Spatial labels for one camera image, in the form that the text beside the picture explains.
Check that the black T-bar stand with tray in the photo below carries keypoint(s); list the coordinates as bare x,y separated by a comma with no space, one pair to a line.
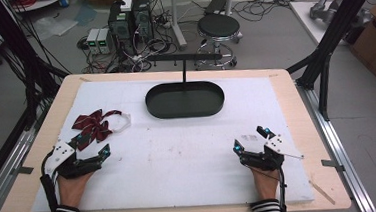
185,101

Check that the white desk leg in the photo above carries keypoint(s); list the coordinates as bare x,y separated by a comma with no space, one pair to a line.
177,21

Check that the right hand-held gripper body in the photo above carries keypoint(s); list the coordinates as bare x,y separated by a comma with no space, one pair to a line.
263,159

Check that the black flat device on floor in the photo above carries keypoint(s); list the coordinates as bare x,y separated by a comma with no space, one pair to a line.
216,5

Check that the person's left hand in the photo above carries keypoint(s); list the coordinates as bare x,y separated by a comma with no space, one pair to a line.
72,191

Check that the dark red striped bow tie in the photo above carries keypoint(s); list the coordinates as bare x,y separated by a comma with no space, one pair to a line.
93,124

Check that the black computer tower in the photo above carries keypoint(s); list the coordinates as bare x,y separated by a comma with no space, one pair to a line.
120,25
142,20

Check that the white box on computer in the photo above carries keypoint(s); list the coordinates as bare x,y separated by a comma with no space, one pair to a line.
126,3

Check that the clear plastic sheet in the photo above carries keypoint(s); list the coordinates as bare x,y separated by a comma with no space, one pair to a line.
55,25

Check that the black metal frame post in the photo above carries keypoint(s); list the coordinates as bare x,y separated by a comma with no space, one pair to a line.
336,32
15,51

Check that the grey device on side table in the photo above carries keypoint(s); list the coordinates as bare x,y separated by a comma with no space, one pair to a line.
324,8

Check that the person's right hand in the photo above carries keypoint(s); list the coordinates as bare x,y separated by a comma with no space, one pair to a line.
266,184

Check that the white foam mat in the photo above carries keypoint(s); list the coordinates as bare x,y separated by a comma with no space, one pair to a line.
179,160

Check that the thin wooden stick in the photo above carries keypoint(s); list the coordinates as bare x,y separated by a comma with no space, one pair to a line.
322,192

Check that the person's right striped sleeve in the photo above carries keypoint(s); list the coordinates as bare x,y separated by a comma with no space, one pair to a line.
266,210

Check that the aluminium frame rail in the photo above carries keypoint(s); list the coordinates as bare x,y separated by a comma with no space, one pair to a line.
333,136
5,174

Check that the grey bench power supply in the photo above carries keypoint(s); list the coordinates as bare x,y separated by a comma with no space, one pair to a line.
104,41
93,41

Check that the black round stool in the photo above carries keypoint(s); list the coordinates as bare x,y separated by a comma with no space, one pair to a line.
219,27

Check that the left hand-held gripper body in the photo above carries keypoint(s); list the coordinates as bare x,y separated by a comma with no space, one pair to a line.
60,154

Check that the black tape piece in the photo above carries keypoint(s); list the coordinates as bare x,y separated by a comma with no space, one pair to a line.
332,164
25,170

